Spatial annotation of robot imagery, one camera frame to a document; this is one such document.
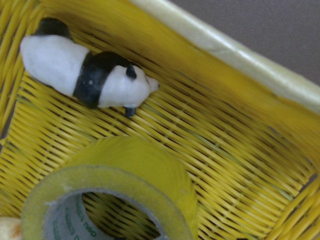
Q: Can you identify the toy croissant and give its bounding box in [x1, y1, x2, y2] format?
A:
[0, 217, 22, 240]

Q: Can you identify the toy panda figure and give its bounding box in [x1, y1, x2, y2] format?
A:
[20, 17, 160, 118]

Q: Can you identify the yellow woven basket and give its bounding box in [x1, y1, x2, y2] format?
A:
[0, 0, 320, 240]

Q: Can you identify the yellow tape roll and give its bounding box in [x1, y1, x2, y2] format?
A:
[21, 136, 198, 240]

